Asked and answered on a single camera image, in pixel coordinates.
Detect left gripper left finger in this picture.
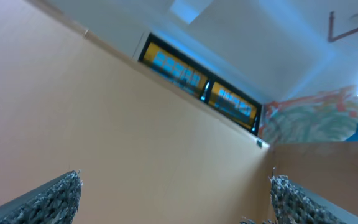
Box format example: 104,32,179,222
0,170,82,224

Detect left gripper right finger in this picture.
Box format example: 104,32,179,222
269,167,358,224

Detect red ceiling pipe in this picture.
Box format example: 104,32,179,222
327,11,358,43

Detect black framed window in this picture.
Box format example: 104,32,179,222
138,33,262,136

